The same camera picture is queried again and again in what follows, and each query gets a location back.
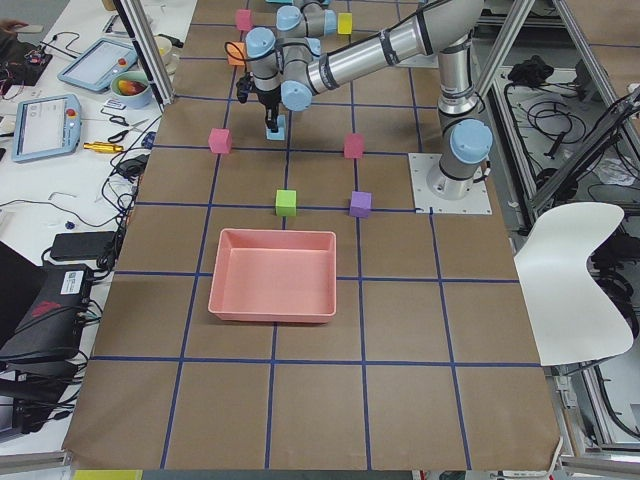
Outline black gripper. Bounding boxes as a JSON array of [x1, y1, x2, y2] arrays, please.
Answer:
[[236, 73, 281, 133]]

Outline light blue block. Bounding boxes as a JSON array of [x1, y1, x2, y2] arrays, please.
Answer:
[[265, 114, 286, 141]]

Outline pink block far left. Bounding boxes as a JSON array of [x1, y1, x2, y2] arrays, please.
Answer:
[[208, 128, 232, 154]]

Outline orange block far side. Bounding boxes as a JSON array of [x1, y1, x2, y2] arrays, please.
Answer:
[[225, 42, 246, 67]]

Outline green foam block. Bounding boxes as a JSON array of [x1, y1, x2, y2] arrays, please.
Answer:
[[275, 189, 297, 217]]

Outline pink block near base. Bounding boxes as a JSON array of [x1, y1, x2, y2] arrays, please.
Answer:
[[343, 133, 365, 159]]

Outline pink block far right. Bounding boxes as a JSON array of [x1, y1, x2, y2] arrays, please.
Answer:
[[235, 9, 254, 32]]

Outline beige bowl with lemon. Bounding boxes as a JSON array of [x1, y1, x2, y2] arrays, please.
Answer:
[[154, 35, 179, 75]]

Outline yellow foam block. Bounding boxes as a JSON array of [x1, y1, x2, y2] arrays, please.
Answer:
[[337, 12, 353, 35]]

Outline purple block left side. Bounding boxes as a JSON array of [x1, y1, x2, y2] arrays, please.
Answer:
[[349, 191, 373, 218]]

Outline blue bowl with fruit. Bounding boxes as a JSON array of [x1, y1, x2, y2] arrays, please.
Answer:
[[110, 71, 152, 109]]

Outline scissors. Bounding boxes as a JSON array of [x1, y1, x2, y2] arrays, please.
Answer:
[[107, 115, 148, 144]]

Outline pink plastic tray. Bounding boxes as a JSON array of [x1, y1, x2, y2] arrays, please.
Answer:
[[208, 228, 337, 324]]

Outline teach pendant tablet far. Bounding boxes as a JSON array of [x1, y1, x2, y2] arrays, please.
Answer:
[[57, 38, 138, 92]]

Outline teach pendant tablet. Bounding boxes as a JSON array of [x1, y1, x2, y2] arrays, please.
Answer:
[[11, 94, 82, 163], [57, 38, 138, 92]]

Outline black power adapter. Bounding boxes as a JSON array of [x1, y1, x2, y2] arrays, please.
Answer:
[[49, 231, 115, 261]]

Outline teach pendant tablet near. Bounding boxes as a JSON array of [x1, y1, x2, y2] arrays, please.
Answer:
[[11, 94, 82, 163]]

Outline black laptop bag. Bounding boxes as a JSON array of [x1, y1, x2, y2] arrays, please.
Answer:
[[1, 260, 93, 377]]

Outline white chair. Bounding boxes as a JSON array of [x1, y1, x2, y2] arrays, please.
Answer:
[[514, 202, 633, 366]]

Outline aluminium frame post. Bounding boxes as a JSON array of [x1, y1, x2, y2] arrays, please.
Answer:
[[114, 0, 175, 109]]

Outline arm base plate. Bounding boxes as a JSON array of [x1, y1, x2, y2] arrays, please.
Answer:
[[408, 153, 492, 215], [397, 54, 439, 69]]

